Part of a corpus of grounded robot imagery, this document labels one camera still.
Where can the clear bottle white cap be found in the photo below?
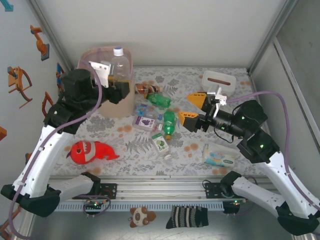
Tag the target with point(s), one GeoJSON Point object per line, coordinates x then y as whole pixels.
{"type": "Point", "coordinates": [121, 65]}

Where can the beige plastic waste bin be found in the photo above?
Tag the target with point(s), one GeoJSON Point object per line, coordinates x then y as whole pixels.
{"type": "Point", "coordinates": [125, 108]}

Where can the green plastic soda bottle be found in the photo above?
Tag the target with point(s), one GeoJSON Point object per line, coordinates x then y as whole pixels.
{"type": "Point", "coordinates": [168, 122]}
{"type": "Point", "coordinates": [158, 100]}

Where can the blue cartoon label bottle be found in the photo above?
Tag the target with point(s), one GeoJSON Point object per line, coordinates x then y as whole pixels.
{"type": "Point", "coordinates": [141, 108]}

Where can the brown copper coffee bottle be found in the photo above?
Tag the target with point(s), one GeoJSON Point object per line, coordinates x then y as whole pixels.
{"type": "Point", "coordinates": [150, 88]}

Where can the lime label clear bottle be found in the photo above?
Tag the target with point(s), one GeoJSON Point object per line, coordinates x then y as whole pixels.
{"type": "Point", "coordinates": [160, 143]}

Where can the purple grape label bottle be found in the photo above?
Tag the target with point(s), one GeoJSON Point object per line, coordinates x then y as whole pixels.
{"type": "Point", "coordinates": [146, 122]}

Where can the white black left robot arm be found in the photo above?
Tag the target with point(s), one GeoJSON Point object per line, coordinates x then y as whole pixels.
{"type": "Point", "coordinates": [42, 155]}

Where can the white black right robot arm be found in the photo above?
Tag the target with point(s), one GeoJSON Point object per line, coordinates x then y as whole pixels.
{"type": "Point", "coordinates": [280, 172]}

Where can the pink waste bin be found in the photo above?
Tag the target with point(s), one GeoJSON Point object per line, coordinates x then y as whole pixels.
{"type": "Point", "coordinates": [85, 56]}

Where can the white pink tissue box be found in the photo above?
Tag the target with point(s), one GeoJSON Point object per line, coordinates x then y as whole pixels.
{"type": "Point", "coordinates": [220, 80]}

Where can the wet wipes pack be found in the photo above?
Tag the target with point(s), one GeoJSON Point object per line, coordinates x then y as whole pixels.
{"type": "Point", "coordinates": [220, 160]}

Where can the red shark plush toy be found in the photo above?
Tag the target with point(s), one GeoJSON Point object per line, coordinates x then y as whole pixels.
{"type": "Point", "coordinates": [100, 151]}

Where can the small controller board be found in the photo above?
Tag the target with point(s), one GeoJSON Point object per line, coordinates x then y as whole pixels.
{"type": "Point", "coordinates": [94, 205]}
{"type": "Point", "coordinates": [230, 208]}

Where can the black white striped sock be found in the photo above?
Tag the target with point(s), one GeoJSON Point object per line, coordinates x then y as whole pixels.
{"type": "Point", "coordinates": [187, 217]}

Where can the brown white panda plush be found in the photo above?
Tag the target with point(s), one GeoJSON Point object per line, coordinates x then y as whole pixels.
{"type": "Point", "coordinates": [141, 217]}

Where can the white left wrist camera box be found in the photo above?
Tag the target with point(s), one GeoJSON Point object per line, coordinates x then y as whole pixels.
{"type": "Point", "coordinates": [100, 71]}

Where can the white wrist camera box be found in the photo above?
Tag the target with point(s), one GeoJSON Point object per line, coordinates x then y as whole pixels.
{"type": "Point", "coordinates": [217, 96]}
{"type": "Point", "coordinates": [100, 71]}

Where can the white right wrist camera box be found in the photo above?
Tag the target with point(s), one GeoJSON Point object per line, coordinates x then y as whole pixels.
{"type": "Point", "coordinates": [217, 96]}

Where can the orange claw wall sticker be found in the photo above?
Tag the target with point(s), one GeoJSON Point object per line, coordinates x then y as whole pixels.
{"type": "Point", "coordinates": [15, 82]}

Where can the aluminium frame post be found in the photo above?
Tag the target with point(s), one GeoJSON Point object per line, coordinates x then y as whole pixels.
{"type": "Point", "coordinates": [45, 22]}
{"type": "Point", "coordinates": [272, 37]}

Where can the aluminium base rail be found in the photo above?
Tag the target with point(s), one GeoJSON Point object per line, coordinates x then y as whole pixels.
{"type": "Point", "coordinates": [162, 192]}

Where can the orange block wall sticker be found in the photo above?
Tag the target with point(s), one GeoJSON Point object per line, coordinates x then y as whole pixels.
{"type": "Point", "coordinates": [2, 133]}

